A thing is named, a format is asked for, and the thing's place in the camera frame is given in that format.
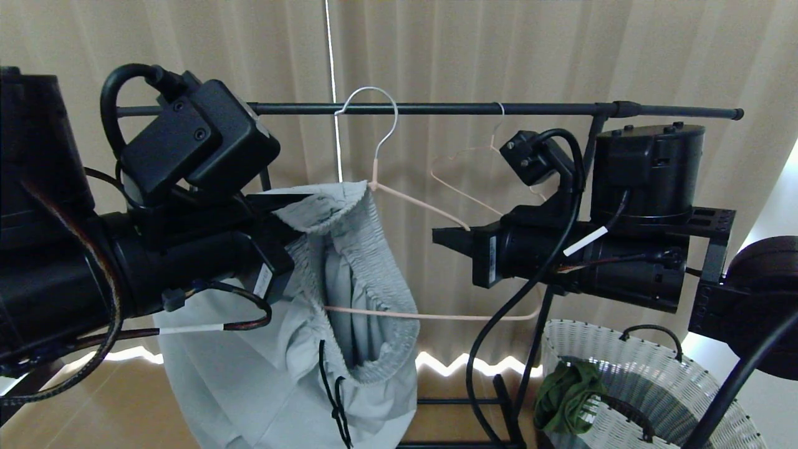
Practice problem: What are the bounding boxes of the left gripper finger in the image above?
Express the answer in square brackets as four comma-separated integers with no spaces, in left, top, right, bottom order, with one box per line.
[244,193,314,220]

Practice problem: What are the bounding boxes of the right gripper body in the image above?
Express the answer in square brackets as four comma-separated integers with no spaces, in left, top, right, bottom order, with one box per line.
[472,212,690,312]

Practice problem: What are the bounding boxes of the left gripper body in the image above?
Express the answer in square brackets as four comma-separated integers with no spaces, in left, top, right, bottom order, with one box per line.
[0,198,295,369]

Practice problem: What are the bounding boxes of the pink clothes hanger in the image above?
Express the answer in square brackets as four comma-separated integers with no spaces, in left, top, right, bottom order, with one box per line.
[430,102,549,218]
[324,86,544,322]

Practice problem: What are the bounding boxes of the pale grey shorts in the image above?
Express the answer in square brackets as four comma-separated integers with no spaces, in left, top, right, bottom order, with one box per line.
[153,181,421,449]

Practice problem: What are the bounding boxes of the green printed garment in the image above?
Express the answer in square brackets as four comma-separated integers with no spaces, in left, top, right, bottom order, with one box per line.
[533,359,608,436]

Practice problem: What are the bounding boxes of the black clothes rack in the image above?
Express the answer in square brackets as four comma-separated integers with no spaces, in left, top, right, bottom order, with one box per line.
[117,100,744,449]

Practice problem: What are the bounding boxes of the white laundry basket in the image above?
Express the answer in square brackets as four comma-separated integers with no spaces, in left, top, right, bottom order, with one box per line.
[541,319,767,449]

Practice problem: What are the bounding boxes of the beige curtain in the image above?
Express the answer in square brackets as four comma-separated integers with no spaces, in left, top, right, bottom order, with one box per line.
[0,0,798,375]

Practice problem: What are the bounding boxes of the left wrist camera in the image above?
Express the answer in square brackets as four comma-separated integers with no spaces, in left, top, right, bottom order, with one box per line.
[117,70,281,250]

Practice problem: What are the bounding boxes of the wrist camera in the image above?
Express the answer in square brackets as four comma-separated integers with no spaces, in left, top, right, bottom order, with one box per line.
[117,70,281,250]
[499,128,584,226]

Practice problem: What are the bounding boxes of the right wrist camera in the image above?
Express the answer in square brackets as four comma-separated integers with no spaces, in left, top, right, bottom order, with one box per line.
[499,128,584,226]

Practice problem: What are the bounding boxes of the black cable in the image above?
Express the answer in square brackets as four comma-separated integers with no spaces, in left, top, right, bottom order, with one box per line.
[100,62,188,160]
[464,128,798,449]

